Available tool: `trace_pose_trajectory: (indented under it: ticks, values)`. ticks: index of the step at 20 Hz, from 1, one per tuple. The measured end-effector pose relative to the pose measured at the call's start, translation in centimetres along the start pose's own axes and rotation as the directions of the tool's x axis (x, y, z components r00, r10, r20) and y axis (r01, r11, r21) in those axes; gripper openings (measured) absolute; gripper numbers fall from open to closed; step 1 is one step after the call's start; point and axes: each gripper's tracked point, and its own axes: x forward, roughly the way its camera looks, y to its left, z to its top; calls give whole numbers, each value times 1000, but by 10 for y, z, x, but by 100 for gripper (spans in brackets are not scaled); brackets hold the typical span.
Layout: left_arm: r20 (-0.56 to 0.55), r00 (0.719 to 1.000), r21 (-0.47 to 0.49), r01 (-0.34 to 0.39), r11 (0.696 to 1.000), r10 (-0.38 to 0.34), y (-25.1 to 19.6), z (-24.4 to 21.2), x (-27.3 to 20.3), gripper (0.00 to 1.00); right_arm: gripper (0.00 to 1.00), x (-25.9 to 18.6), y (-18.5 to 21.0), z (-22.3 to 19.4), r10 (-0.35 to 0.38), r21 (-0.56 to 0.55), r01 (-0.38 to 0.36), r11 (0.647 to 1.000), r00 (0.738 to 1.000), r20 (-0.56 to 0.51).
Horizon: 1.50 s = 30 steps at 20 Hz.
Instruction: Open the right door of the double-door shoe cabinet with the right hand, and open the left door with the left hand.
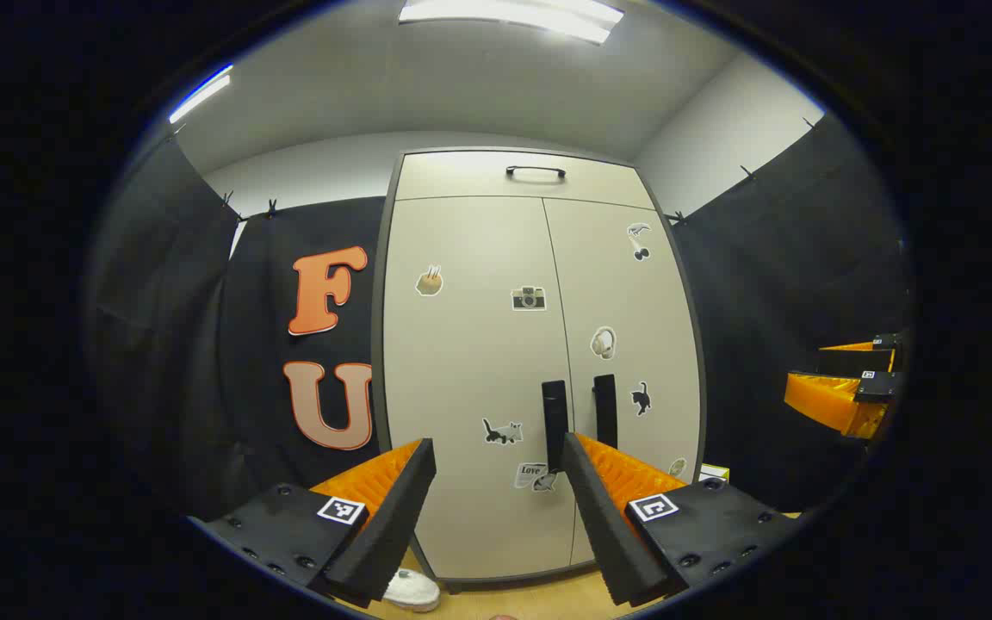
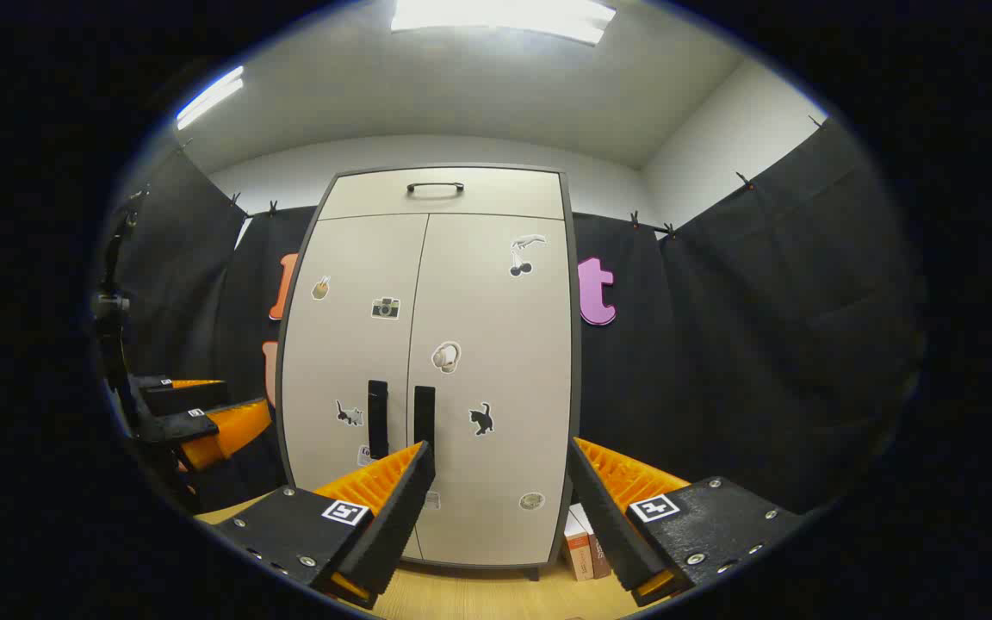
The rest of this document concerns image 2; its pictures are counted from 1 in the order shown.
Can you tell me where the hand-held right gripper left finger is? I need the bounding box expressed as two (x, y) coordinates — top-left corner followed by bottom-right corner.
(208, 441), (437, 611)

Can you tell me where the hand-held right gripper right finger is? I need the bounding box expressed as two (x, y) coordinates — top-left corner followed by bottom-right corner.
(567, 437), (807, 608)

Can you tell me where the black door handle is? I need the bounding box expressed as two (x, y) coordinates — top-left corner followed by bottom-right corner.
(367, 380), (390, 460)
(412, 386), (437, 449)

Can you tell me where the cabinet door with camera sticker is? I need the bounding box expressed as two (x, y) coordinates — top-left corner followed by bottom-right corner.
(281, 214), (430, 561)

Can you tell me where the grey double-door shoe cabinet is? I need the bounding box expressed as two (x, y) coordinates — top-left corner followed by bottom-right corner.
(275, 164), (583, 580)

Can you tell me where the cabinet door with cherry sticker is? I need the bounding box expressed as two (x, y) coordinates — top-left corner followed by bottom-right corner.
(400, 214), (574, 569)

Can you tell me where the beige cabinet drawer front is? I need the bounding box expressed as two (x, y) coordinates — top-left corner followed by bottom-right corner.
(318, 169), (566, 221)

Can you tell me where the brown and white box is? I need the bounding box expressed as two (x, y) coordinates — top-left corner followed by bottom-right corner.
(572, 503), (613, 579)

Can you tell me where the orange and white box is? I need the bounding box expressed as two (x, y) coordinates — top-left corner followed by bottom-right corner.
(561, 510), (594, 582)

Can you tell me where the black backdrop cloth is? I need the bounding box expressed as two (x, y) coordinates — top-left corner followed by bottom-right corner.
(100, 116), (927, 518)

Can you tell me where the long ceiling light strip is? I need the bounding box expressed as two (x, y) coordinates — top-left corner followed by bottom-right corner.
(175, 65), (245, 130)

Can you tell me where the wide ceiling light panel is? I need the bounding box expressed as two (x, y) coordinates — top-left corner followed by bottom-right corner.
(390, 0), (617, 46)

